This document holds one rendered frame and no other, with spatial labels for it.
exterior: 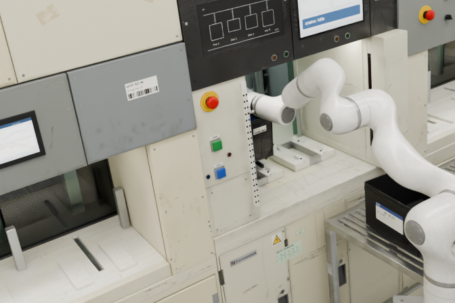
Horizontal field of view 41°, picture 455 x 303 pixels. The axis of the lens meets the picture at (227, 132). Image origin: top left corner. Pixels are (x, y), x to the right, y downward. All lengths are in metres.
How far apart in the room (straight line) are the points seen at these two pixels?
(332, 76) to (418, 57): 0.76
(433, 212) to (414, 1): 1.05
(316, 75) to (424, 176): 0.43
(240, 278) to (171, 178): 0.51
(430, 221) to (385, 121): 0.33
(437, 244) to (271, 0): 0.90
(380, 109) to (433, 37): 0.81
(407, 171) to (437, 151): 1.07
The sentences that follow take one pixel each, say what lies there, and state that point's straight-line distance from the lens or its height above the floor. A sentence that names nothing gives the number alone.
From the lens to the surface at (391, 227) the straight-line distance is 2.19.
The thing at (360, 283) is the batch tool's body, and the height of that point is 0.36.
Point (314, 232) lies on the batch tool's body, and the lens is 2.36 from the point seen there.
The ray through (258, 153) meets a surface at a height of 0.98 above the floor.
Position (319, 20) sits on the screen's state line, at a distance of 2.10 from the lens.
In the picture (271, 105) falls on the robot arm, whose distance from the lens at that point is 2.11.
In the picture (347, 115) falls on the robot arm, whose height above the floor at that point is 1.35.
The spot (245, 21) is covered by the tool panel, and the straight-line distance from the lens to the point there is 1.92.
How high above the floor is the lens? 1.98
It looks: 22 degrees down
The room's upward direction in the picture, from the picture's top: 7 degrees counter-clockwise
